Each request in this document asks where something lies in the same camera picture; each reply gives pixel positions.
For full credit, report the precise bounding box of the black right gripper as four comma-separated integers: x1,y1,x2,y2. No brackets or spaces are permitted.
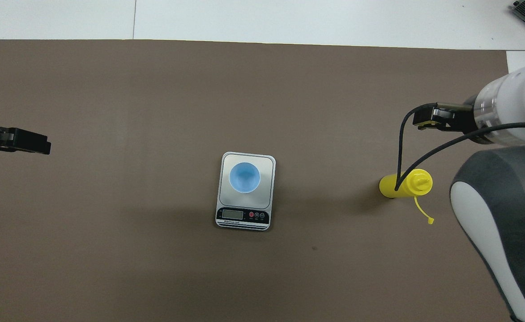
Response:
413,96,485,144

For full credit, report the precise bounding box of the yellow squeeze seasoning bottle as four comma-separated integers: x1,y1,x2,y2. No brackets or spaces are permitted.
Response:
379,169,435,225

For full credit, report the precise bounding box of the light blue paper cup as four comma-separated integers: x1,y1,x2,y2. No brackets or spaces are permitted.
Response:
229,162,261,194

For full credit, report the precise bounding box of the silver digital kitchen scale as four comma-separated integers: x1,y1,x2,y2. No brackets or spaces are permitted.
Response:
215,152,277,232

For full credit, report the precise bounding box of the brown table mat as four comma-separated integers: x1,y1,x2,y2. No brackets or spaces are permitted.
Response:
0,39,525,322

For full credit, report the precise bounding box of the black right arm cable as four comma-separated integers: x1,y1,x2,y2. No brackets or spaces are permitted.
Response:
394,103,525,192

